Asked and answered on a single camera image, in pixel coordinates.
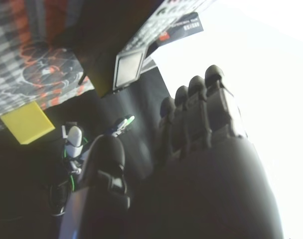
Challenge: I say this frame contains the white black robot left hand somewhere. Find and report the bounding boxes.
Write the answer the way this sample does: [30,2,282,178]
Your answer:
[58,64,286,239]

